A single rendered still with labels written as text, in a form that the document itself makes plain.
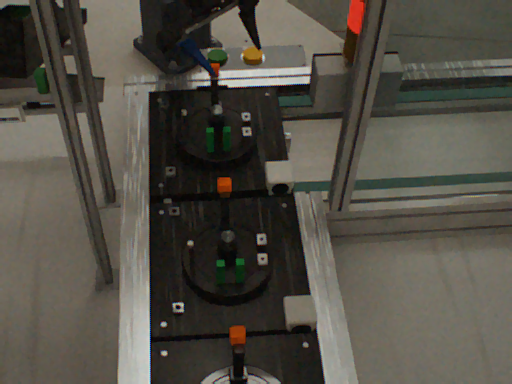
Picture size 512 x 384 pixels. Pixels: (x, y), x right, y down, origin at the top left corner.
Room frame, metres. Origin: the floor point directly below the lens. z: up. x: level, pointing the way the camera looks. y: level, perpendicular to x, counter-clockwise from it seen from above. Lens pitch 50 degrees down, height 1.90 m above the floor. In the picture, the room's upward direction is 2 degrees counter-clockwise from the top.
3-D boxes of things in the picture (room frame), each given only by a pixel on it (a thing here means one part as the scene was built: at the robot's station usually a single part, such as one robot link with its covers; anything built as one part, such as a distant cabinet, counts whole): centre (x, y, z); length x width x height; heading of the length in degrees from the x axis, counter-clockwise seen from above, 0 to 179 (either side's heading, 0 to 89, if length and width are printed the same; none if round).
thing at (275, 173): (0.73, -0.13, 0.97); 0.05 x 0.05 x 0.04; 1
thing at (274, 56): (1.05, -0.11, 0.93); 0.21 x 0.07 x 0.06; 91
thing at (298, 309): (0.57, -0.04, 1.01); 0.24 x 0.24 x 0.13; 1
